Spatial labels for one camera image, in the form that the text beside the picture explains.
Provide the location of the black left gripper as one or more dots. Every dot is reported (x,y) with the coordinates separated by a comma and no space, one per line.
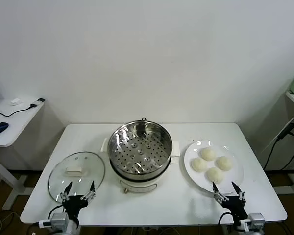
(74,204)

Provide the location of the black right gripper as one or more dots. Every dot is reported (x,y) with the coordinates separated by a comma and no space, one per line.
(235,205)

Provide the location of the white steamed baozi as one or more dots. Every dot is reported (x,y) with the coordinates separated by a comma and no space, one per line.
(224,163)
(214,175)
(199,164)
(207,154)

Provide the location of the round glass pot lid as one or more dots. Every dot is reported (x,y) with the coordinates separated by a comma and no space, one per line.
(88,161)

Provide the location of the stainless steel steamer basket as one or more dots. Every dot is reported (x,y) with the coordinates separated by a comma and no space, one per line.
(127,147)

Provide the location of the round white plate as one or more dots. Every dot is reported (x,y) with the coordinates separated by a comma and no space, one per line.
(235,176)

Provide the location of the white electric cooker base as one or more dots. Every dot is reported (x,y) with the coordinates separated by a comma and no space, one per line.
(137,186)

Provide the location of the black power adapter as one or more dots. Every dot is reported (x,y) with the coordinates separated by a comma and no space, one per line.
(286,131)

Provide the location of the white side desk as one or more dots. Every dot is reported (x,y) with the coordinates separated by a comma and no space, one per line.
(17,122)

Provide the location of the grey black flat device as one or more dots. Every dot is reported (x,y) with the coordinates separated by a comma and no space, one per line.
(39,100)

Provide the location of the small white adapter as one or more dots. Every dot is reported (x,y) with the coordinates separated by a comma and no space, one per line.
(16,101)

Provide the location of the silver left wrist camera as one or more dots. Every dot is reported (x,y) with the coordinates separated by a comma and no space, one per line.
(58,219)

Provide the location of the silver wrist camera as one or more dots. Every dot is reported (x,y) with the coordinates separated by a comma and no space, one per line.
(256,219)
(58,219)

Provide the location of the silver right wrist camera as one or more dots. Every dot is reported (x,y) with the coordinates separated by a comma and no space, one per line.
(256,219)

